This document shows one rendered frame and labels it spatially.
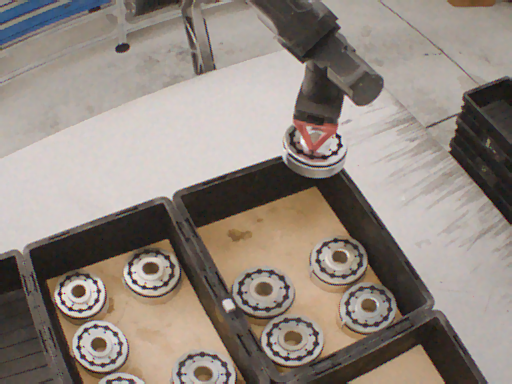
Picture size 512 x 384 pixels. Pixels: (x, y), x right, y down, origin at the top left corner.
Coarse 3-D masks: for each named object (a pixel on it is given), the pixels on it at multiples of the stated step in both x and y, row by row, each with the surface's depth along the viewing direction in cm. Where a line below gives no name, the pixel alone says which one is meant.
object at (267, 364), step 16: (272, 160) 111; (224, 176) 108; (240, 176) 108; (176, 192) 105; (192, 192) 106; (352, 192) 107; (176, 208) 103; (368, 208) 104; (192, 224) 101; (384, 224) 102; (208, 256) 97; (400, 256) 98; (416, 272) 96; (224, 288) 95; (432, 304) 91; (240, 320) 90; (400, 320) 90; (256, 336) 88; (368, 336) 88; (256, 352) 86; (336, 352) 86; (352, 352) 86; (272, 368) 84; (304, 368) 84
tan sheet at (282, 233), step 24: (312, 192) 119; (240, 216) 115; (264, 216) 115; (288, 216) 116; (312, 216) 116; (216, 240) 112; (240, 240) 112; (264, 240) 112; (288, 240) 112; (312, 240) 112; (216, 264) 108; (240, 264) 108; (264, 264) 109; (288, 264) 109; (312, 288) 105; (312, 312) 102; (336, 312) 102; (336, 336) 99
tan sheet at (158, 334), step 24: (168, 240) 111; (96, 264) 107; (120, 264) 107; (120, 288) 104; (192, 288) 105; (120, 312) 100; (144, 312) 101; (168, 312) 101; (192, 312) 101; (72, 336) 96; (144, 336) 98; (168, 336) 98; (192, 336) 98; (216, 336) 99; (144, 360) 95; (168, 360) 95
